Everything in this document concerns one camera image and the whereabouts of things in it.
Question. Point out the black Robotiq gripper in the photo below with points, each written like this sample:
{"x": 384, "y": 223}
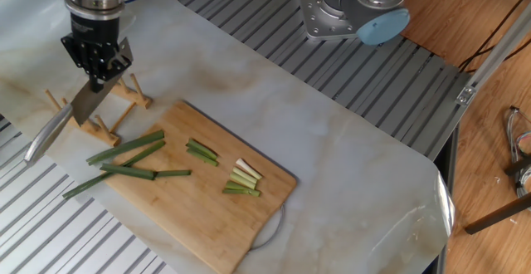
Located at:
{"x": 95, "y": 41}

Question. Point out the steel kitchen knife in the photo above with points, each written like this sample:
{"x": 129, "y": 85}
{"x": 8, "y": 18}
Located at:
{"x": 75, "y": 108}

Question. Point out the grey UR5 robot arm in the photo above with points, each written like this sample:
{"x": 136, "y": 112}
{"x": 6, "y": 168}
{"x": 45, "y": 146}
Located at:
{"x": 373, "y": 8}

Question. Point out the long green garlic leaf piece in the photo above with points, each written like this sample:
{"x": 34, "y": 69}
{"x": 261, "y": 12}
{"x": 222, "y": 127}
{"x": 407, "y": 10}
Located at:
{"x": 201, "y": 157}
{"x": 133, "y": 173}
{"x": 124, "y": 147}
{"x": 174, "y": 173}

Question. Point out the green garlic stalk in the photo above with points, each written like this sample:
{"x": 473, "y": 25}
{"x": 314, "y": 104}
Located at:
{"x": 143, "y": 152}

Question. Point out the short green garlic leaf piece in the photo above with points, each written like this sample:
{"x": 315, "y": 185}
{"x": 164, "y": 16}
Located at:
{"x": 204, "y": 149}

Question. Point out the wooden slotted rack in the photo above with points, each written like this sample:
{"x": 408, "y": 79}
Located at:
{"x": 124, "y": 95}

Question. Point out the bamboo cutting board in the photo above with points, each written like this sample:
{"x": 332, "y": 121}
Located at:
{"x": 216, "y": 224}

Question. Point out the white marble pattern mat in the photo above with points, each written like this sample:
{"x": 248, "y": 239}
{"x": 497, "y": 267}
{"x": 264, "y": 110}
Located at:
{"x": 348, "y": 174}

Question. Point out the black bar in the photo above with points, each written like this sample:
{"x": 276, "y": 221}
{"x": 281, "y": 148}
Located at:
{"x": 498, "y": 216}

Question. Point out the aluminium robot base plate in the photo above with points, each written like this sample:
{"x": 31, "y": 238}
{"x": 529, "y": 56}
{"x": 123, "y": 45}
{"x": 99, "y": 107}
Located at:
{"x": 328, "y": 17}

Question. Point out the aluminium frame post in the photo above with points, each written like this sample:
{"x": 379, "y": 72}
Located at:
{"x": 498, "y": 58}

